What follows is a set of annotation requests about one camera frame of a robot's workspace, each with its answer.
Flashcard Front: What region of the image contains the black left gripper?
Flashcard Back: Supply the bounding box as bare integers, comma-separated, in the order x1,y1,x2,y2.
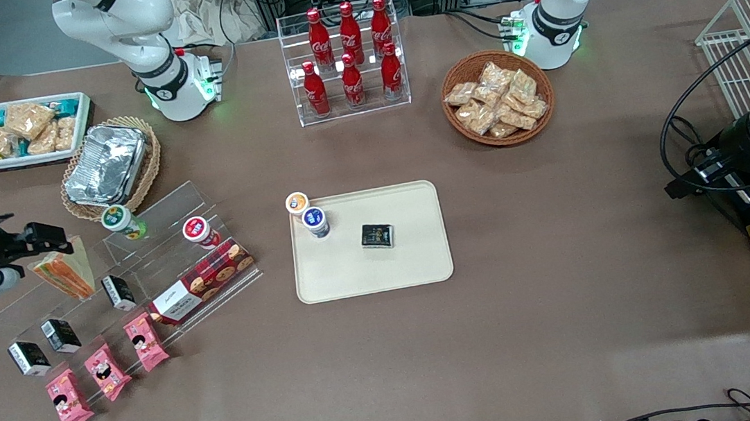
658,114,750,201

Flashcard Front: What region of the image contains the triangular sandwich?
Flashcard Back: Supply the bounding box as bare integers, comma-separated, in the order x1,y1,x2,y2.
26,234,98,307

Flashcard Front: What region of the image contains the white rectangular snack tray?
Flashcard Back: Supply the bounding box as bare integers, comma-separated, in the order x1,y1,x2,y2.
0,91,98,171

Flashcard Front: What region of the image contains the beige plastic tray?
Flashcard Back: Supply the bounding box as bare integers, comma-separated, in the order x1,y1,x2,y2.
286,178,457,307

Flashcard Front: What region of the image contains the green lid cup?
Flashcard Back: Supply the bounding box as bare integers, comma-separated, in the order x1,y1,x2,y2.
100,201,148,244

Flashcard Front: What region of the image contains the small black box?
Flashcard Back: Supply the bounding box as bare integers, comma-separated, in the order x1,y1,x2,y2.
358,221,396,252
40,316,82,356
7,338,52,379
101,273,137,314

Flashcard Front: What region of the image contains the aluminium foil container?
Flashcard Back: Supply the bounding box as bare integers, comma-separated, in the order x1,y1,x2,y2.
58,120,155,210

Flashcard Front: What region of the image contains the rice cracker bag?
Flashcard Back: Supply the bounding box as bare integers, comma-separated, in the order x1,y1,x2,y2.
0,123,18,160
52,115,80,153
3,99,58,143
25,126,60,157

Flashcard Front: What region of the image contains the clear acrylic stepped stand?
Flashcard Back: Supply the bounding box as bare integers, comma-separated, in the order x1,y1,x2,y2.
0,175,275,413

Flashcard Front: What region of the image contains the oval wicker basket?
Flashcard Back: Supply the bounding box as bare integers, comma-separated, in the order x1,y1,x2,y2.
54,113,168,225

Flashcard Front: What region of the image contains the pink snack pack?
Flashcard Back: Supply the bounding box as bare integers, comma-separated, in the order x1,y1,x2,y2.
82,341,135,404
121,310,172,375
44,366,96,421

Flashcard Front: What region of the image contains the red lid cup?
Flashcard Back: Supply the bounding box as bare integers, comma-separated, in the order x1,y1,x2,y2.
182,214,222,252

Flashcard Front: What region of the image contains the red plaid cookie box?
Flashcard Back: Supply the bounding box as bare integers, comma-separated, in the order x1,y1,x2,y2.
142,236,261,328

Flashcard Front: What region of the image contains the clear bagged pastry snack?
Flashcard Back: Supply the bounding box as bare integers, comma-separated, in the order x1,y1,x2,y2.
517,96,549,121
495,102,538,134
488,120,520,141
471,82,504,110
478,58,518,92
455,98,500,138
442,81,480,108
507,67,540,106

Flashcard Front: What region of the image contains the brown table cover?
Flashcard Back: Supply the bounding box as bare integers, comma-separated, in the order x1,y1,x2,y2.
0,0,750,421

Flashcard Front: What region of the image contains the orange lid cup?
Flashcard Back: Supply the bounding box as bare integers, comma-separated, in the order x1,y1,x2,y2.
284,191,311,219

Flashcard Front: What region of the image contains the round brown wicker basket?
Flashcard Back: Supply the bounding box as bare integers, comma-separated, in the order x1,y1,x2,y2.
437,44,560,153

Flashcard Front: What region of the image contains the blue lid cup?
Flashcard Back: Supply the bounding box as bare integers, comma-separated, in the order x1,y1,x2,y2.
300,205,332,241

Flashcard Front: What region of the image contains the white crumpled cloth bag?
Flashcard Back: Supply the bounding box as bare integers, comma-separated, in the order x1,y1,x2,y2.
168,0,276,51

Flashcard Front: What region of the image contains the red cola bottle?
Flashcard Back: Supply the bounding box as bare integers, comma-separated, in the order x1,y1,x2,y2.
336,0,365,62
301,59,331,119
378,41,406,102
305,6,335,71
367,0,395,54
339,51,367,110

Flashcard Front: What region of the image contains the clear acrylic bottle rack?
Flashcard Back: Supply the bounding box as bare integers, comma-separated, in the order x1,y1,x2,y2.
276,0,415,130

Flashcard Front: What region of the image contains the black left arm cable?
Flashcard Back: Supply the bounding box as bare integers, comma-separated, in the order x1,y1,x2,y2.
649,32,750,203

